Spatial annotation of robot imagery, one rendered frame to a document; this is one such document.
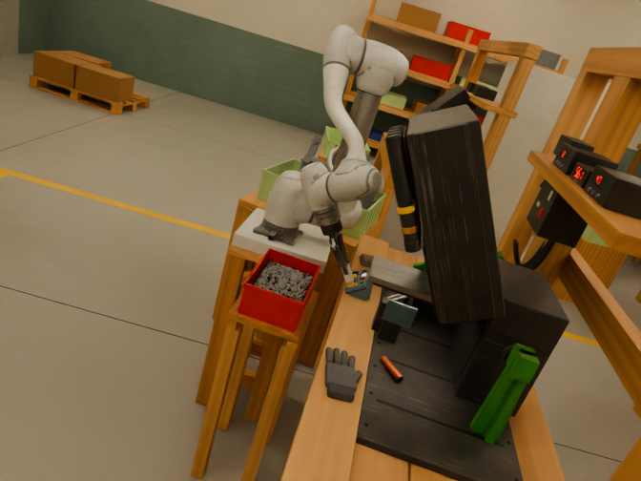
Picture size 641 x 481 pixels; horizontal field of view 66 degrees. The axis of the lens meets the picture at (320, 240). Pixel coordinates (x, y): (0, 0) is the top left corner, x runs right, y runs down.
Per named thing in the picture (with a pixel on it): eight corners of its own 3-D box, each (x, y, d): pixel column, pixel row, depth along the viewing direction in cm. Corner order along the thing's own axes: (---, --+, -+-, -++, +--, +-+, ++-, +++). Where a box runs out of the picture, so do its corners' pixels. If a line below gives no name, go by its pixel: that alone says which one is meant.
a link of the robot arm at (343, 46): (327, 55, 176) (362, 67, 179) (334, 12, 180) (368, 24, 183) (317, 74, 188) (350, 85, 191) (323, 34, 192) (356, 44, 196)
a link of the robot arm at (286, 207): (261, 210, 216) (275, 162, 209) (301, 219, 221) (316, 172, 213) (263, 223, 202) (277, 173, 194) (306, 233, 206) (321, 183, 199)
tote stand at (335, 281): (211, 318, 297) (239, 198, 266) (252, 286, 342) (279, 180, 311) (313, 368, 282) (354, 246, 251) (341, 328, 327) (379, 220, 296)
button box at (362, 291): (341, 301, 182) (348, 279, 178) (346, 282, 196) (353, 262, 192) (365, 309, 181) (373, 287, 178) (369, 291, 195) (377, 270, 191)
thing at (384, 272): (365, 283, 147) (368, 275, 146) (370, 261, 162) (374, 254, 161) (493, 327, 144) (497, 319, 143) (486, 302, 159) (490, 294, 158)
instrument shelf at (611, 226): (610, 249, 102) (620, 231, 100) (526, 159, 184) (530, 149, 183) (733, 289, 100) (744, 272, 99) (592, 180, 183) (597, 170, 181)
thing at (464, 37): (506, 198, 806) (573, 54, 716) (329, 145, 795) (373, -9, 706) (498, 189, 856) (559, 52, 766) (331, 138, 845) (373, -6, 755)
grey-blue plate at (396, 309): (374, 337, 160) (388, 301, 154) (375, 333, 162) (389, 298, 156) (403, 346, 159) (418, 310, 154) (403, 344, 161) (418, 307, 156)
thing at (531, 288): (453, 395, 143) (502, 298, 130) (447, 339, 171) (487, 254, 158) (514, 418, 142) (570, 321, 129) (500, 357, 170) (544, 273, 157)
